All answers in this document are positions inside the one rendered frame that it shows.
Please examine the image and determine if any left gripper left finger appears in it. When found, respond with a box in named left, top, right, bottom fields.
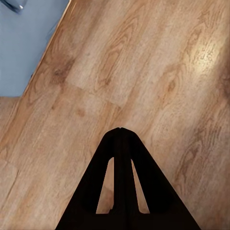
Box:
left=55, top=127, right=128, bottom=230

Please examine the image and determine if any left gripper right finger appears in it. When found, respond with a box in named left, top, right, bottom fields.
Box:
left=120, top=127, right=201, bottom=230

